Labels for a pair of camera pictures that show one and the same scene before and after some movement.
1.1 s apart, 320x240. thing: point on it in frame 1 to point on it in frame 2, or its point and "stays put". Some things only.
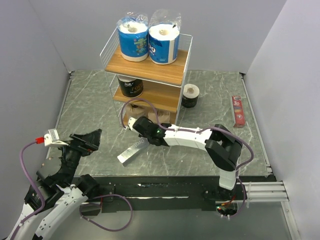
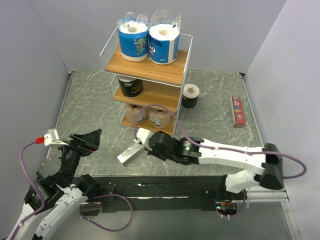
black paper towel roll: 130,87 stays put
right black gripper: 141,135 to 151,151
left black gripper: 92,137 stays put
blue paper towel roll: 133,33 stays put
